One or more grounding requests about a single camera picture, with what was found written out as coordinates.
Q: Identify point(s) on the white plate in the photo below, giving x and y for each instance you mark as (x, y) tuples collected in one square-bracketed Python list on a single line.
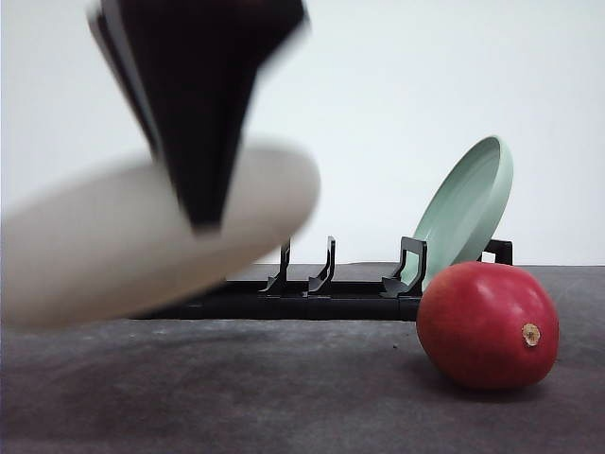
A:
[(110, 241)]

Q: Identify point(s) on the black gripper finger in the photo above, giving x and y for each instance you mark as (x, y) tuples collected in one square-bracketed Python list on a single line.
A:
[(188, 67)]

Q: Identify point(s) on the red pomegranate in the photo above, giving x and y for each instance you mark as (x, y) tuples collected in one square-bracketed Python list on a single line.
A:
[(487, 325)]

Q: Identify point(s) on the light green plate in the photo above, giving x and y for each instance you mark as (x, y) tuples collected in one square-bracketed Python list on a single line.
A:
[(465, 209)]

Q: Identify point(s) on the black plastic plate rack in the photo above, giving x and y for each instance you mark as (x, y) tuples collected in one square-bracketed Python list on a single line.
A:
[(322, 298)]

